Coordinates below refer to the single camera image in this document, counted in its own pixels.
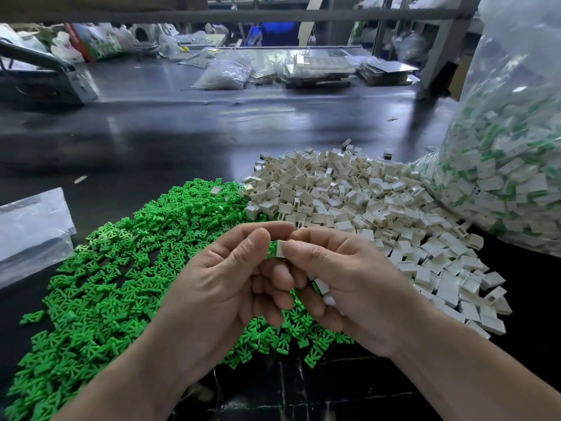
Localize person's left hand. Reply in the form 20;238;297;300
149;220;296;389

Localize person's right hand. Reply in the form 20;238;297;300
282;226;437;358

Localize small white plastic part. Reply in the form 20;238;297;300
313;278;336;306

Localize pile of white plastic caps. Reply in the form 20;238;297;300
243;144;510;341

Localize pile of green plastic clips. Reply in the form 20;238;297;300
4;178;356;420

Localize clear plastic bag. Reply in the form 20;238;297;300
414;0;561;257

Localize person's left forearm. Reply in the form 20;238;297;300
53;341;194;421

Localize small clear bag of parts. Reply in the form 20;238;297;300
193;58;254;91

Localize stack of clear flat bags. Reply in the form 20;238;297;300
0;187;77;290

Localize dark flat tray stack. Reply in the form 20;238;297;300
359;60;419;87

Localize blue crate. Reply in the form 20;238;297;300
251;22;303;47

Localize grey heat sealer machine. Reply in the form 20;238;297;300
0;39;100;106

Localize grey metal horizontal bar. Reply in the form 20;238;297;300
0;6;479;25

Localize grey metal slanted post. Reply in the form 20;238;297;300
419;0;483;97

